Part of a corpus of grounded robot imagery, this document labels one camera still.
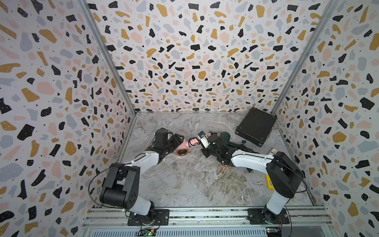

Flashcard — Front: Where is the pink hair dryer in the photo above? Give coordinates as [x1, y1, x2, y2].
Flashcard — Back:
[176, 137, 204, 157]

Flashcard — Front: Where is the black cord of pink dryer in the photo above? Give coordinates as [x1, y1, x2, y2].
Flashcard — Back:
[188, 136, 203, 148]

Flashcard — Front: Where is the green hair dryer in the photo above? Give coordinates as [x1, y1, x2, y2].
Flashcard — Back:
[220, 132, 257, 154]

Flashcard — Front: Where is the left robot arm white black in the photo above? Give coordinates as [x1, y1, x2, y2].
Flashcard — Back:
[100, 129, 185, 226]

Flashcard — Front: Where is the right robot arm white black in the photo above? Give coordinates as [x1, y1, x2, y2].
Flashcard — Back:
[197, 132, 304, 224]

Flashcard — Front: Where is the black case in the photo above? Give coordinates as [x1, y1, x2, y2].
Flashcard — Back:
[235, 108, 277, 147]

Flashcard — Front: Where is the small card box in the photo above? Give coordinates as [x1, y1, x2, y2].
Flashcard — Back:
[268, 148, 279, 155]

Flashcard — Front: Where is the yellow triangular plastic piece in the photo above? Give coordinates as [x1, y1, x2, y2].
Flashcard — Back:
[265, 174, 274, 191]

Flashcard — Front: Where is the green circuit board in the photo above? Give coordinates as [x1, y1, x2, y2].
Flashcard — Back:
[138, 228, 157, 237]

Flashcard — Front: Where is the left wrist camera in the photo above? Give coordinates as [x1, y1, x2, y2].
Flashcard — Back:
[154, 128, 173, 149]

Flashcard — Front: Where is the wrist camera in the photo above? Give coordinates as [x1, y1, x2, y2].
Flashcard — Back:
[197, 131, 211, 149]
[154, 128, 173, 149]

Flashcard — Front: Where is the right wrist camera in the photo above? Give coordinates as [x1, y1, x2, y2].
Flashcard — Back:
[197, 131, 211, 149]

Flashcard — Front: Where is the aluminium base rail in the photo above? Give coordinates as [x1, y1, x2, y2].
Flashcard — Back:
[81, 206, 338, 237]

